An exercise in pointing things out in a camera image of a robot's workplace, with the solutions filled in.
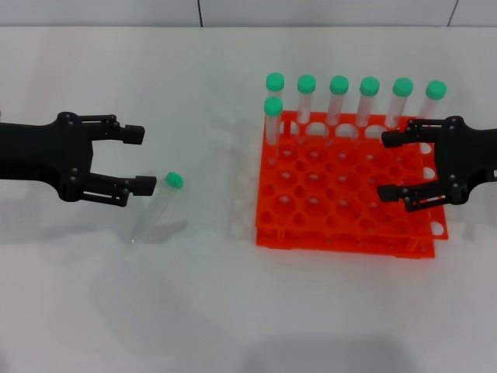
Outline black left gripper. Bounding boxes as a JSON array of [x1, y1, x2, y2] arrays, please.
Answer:
[[0, 111, 158, 207]]

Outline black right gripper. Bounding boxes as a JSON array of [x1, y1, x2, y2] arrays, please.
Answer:
[[376, 115, 497, 213]]

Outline clear test tube green cap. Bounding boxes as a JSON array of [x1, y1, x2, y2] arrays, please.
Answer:
[[415, 80, 448, 122], [297, 75, 318, 147], [263, 96, 284, 166], [355, 76, 381, 148], [129, 170, 184, 245], [384, 77, 415, 131], [266, 71, 291, 137], [325, 75, 350, 147]]

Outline orange test tube rack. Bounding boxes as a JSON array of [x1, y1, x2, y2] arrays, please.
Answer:
[[254, 110, 450, 260]]

